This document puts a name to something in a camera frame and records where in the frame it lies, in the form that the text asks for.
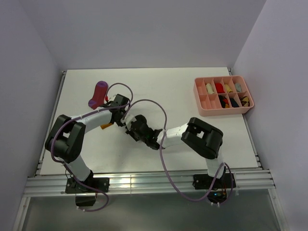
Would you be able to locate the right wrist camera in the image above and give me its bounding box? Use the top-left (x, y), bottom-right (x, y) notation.
top-left (121, 114), bottom-right (136, 129)

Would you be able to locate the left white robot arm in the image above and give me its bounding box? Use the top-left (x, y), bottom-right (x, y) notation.
top-left (45, 94), bottom-right (130, 192)

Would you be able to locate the yellow rolled sock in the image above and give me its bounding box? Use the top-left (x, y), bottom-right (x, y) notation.
top-left (225, 84), bottom-right (233, 93)

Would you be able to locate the navy rolled sock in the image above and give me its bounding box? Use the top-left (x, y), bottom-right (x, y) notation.
top-left (230, 98), bottom-right (240, 108)

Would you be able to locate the grey rolled sock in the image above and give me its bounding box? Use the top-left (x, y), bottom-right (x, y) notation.
top-left (234, 83), bottom-right (242, 92)

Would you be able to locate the black orange rolled sock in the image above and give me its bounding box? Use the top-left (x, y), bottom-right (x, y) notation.
top-left (218, 95), bottom-right (230, 108)

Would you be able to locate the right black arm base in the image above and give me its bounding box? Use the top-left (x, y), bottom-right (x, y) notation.
top-left (192, 173), bottom-right (236, 204)

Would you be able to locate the maroon purple orange sock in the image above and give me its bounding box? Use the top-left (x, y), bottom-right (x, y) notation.
top-left (88, 81), bottom-right (113, 130)

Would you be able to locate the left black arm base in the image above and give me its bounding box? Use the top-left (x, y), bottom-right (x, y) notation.
top-left (64, 178), bottom-right (110, 212)

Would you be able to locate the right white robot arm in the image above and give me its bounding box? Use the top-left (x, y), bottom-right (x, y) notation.
top-left (121, 115), bottom-right (225, 188)

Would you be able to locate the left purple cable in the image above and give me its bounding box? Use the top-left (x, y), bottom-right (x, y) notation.
top-left (50, 83), bottom-right (134, 212)

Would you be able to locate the argyle rolled sock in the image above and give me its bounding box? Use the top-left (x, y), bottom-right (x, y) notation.
top-left (240, 96), bottom-right (250, 107)

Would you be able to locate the pink divided organizer box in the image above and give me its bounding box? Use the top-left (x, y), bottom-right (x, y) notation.
top-left (193, 76), bottom-right (255, 116)

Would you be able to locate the red rolled sock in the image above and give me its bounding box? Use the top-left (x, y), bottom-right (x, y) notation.
top-left (215, 83), bottom-right (225, 93)

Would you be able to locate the aluminium frame rail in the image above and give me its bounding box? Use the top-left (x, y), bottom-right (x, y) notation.
top-left (23, 169), bottom-right (275, 197)

